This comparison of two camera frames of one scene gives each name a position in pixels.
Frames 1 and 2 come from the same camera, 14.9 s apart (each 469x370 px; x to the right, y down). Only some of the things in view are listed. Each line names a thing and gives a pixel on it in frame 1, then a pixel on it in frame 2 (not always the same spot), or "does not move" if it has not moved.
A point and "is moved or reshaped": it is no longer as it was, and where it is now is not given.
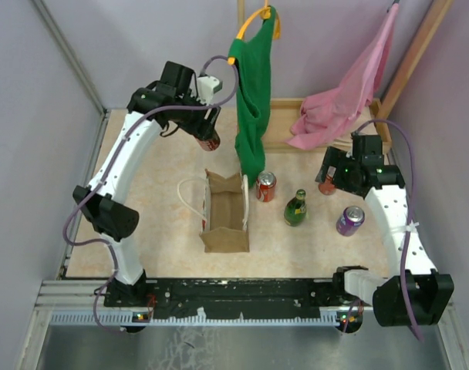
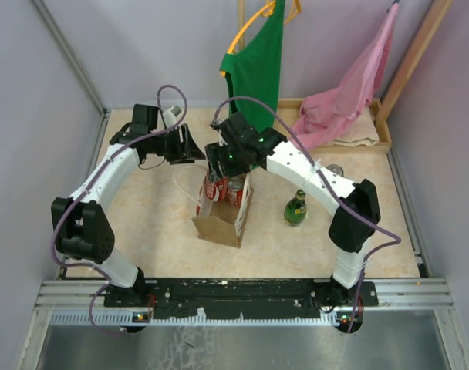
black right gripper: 336,158 -> 214,154
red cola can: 209,145 is moved or reshaped
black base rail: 228,298 does not move
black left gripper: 202,129 -> 185,152
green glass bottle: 295,210 does not move
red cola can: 266,186 -> 235,190
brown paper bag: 225,217 is moved or reshaped
